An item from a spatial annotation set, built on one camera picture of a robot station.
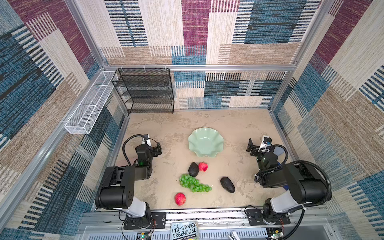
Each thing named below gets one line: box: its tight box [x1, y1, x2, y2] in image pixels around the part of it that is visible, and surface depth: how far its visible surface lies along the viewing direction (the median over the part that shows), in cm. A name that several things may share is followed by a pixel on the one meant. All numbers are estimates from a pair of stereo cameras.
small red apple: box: [198, 161, 208, 172], surface depth 89 cm
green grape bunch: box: [179, 174, 213, 193], surface depth 83 cm
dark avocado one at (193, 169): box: [188, 162, 199, 177], surface depth 88 cm
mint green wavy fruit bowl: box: [187, 127, 224, 158], surface depth 103 cm
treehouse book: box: [170, 220, 199, 240], surface depth 70 cm
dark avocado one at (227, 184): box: [220, 176, 236, 194], surface depth 82 cm
